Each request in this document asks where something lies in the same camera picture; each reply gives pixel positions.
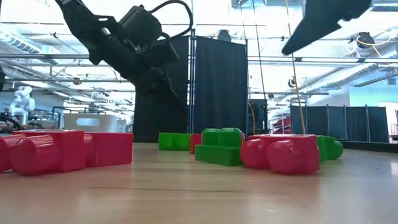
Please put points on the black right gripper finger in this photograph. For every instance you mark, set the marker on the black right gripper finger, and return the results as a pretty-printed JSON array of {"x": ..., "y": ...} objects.
[{"x": 317, "y": 21}]

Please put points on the small green stud block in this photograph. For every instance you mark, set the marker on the small green stud block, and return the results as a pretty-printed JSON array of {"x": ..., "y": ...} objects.
[{"x": 217, "y": 155}]

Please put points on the white plastic bin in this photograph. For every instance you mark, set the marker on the white plastic bin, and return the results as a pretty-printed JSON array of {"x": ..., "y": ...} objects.
[{"x": 109, "y": 124}]

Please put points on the large red stud block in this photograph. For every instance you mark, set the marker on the large red stud block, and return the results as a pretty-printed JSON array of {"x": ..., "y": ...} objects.
[{"x": 112, "y": 149}]

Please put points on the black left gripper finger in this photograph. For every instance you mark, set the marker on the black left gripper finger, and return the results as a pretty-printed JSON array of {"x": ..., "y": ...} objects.
[{"x": 161, "y": 82}]

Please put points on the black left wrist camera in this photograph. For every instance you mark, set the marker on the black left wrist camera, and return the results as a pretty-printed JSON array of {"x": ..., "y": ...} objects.
[{"x": 140, "y": 26}]

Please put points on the white humanoid robot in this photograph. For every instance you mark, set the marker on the white humanoid robot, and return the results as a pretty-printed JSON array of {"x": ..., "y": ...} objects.
[{"x": 23, "y": 102}]

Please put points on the red storage rack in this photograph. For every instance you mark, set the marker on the red storage rack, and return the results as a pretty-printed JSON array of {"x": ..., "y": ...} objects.
[{"x": 283, "y": 124}]

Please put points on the blue partition screen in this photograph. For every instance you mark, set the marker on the blue partition screen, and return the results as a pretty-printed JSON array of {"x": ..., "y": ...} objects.
[{"x": 335, "y": 124}]

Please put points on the dark equipment cabinet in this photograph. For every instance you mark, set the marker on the dark equipment cabinet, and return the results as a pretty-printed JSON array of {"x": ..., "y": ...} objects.
[{"x": 258, "y": 118}]

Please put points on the black curtain partition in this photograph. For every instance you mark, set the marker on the black curtain partition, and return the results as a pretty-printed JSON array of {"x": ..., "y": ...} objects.
[{"x": 217, "y": 93}]

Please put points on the small red stud block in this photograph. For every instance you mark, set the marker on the small red stud block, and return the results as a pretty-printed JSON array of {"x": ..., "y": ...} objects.
[
  {"x": 292, "y": 155},
  {"x": 71, "y": 149},
  {"x": 195, "y": 143}
]

